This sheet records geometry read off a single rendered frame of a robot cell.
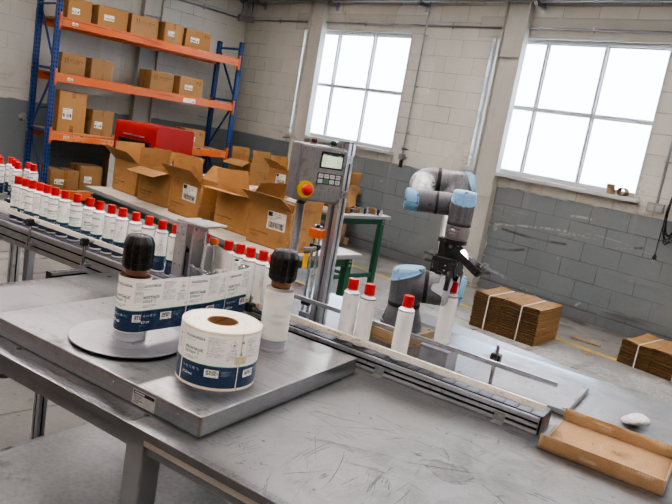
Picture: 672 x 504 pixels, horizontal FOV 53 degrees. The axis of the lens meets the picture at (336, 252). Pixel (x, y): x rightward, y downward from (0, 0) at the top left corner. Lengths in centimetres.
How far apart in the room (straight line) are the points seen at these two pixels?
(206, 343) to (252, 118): 952
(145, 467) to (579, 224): 639
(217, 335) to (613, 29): 658
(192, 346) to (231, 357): 10
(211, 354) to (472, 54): 714
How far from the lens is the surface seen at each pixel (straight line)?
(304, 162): 226
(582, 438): 203
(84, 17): 926
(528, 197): 786
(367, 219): 648
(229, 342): 165
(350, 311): 217
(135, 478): 170
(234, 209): 437
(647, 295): 736
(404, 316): 207
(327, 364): 197
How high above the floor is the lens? 154
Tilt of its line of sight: 10 degrees down
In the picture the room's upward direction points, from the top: 10 degrees clockwise
